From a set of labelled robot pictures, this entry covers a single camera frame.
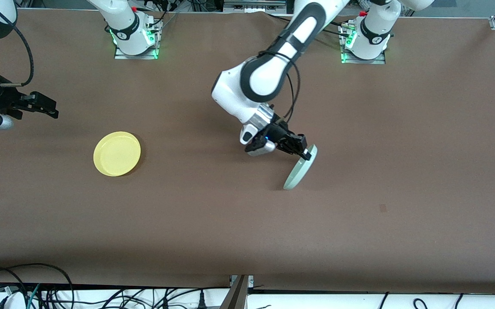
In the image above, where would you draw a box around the brown table cover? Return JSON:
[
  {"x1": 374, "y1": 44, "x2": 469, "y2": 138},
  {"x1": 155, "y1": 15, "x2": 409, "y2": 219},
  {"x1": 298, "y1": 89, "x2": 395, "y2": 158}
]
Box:
[{"x1": 0, "y1": 8, "x2": 495, "y2": 289}]

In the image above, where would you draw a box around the aluminium profile beam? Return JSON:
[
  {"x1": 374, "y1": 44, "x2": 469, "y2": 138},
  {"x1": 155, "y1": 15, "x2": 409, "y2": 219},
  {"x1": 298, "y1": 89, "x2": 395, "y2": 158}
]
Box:
[{"x1": 220, "y1": 275, "x2": 254, "y2": 309}]

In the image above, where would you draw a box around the looping black cable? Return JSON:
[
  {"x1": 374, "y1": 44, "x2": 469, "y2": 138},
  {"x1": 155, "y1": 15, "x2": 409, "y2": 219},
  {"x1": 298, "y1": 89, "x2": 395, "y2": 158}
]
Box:
[{"x1": 0, "y1": 263, "x2": 75, "y2": 309}]

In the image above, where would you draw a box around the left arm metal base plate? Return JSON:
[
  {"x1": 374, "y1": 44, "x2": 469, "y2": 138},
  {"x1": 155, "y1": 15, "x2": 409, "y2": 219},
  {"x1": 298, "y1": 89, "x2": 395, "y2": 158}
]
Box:
[{"x1": 340, "y1": 24, "x2": 386, "y2": 65}]

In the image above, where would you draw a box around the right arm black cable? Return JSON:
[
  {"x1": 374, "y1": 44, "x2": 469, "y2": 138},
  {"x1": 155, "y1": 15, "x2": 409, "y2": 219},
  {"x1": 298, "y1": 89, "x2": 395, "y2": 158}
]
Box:
[{"x1": 0, "y1": 0, "x2": 36, "y2": 87}]

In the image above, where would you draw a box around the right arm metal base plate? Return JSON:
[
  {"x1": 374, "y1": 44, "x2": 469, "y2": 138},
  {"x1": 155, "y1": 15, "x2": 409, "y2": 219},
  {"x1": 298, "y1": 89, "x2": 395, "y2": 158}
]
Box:
[{"x1": 114, "y1": 19, "x2": 159, "y2": 60}]

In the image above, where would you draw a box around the grey power strip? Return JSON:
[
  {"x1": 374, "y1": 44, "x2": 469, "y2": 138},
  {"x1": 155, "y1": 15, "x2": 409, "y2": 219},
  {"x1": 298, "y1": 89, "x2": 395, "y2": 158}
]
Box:
[{"x1": 223, "y1": 0, "x2": 287, "y2": 12}]

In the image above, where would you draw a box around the green cable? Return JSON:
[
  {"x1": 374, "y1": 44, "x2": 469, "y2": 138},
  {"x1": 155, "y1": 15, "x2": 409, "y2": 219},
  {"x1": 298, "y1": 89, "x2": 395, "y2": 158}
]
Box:
[{"x1": 26, "y1": 283, "x2": 42, "y2": 309}]

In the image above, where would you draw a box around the yellow plate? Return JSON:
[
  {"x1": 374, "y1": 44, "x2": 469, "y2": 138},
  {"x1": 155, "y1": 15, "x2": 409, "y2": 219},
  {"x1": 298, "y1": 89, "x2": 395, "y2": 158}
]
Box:
[{"x1": 93, "y1": 131, "x2": 142, "y2": 177}]

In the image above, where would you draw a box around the pale green plate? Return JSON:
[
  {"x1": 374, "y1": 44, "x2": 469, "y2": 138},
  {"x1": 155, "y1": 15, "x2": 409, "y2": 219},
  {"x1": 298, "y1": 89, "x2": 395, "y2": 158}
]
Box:
[{"x1": 283, "y1": 144, "x2": 318, "y2": 191}]

